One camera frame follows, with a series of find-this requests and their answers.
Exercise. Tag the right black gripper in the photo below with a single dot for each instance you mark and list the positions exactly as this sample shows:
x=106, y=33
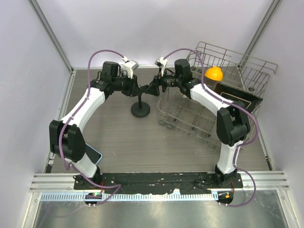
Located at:
x=158, y=80

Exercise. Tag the phone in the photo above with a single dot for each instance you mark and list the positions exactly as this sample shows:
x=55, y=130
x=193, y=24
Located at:
x=94, y=155

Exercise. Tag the aluminium frame rail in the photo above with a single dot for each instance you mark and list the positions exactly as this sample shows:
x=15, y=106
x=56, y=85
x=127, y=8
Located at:
x=62, y=182

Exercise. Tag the white slotted cable duct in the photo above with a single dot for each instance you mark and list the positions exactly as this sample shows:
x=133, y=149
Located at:
x=86, y=196

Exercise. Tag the black phone stand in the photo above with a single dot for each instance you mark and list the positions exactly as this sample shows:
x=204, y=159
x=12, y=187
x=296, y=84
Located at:
x=140, y=108

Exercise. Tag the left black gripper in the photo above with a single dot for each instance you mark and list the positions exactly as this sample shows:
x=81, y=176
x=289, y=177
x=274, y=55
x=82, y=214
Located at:
x=133, y=89

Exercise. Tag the orange bowl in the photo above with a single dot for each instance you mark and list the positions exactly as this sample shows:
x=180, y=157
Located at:
x=214, y=73

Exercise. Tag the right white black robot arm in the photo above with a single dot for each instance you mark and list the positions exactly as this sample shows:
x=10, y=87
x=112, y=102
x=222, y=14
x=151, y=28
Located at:
x=232, y=124

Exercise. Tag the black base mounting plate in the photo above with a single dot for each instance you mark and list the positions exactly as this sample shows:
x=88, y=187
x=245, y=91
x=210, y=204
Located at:
x=160, y=183

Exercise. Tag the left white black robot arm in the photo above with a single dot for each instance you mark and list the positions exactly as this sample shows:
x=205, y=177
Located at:
x=66, y=139

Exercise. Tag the black square plate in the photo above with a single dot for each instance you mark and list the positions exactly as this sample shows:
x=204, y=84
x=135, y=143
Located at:
x=250, y=101

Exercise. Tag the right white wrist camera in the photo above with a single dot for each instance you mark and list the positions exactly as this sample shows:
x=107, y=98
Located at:
x=161, y=63

